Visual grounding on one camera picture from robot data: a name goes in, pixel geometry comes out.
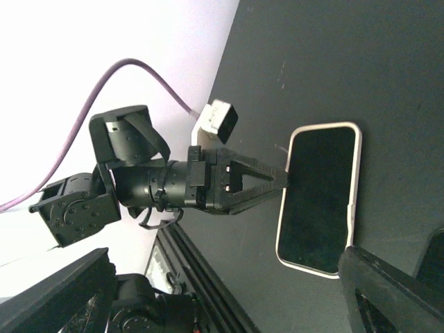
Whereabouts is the black phone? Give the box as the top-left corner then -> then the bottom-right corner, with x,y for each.
277,126 -> 357,274

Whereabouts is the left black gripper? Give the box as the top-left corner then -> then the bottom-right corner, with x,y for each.
187,146 -> 288,214

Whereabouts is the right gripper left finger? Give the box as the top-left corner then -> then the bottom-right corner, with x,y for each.
1,248 -> 117,332

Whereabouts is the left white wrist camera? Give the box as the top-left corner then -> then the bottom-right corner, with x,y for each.
191,99 -> 239,149

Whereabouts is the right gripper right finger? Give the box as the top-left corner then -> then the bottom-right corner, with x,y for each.
339,246 -> 443,332

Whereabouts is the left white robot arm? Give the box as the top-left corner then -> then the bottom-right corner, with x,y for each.
29,105 -> 288,248

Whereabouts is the black front rail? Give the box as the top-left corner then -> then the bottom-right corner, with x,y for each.
155,224 -> 259,332

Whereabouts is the black phone case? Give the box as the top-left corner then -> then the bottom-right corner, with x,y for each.
416,228 -> 443,292

